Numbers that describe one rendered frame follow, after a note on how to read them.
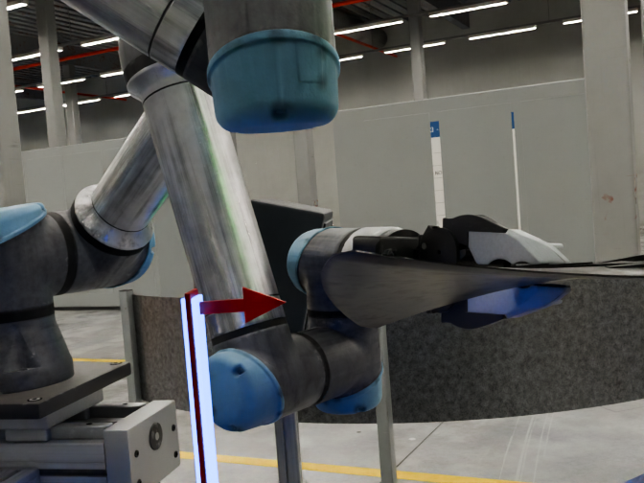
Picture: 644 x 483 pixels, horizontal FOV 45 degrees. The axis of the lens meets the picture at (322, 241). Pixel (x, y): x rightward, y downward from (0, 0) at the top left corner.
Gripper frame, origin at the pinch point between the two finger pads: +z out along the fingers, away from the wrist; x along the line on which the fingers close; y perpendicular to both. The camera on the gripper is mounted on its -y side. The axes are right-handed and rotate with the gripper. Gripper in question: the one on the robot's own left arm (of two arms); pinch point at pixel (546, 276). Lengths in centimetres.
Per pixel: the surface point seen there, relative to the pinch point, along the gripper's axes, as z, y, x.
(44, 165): -1067, 228, -100
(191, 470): -308, 111, 109
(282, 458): -52, 8, 27
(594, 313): -113, 156, 19
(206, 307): -8.8, -23.2, 2.2
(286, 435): -52, 9, 24
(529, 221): -403, 453, -21
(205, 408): -8.5, -23.3, 8.9
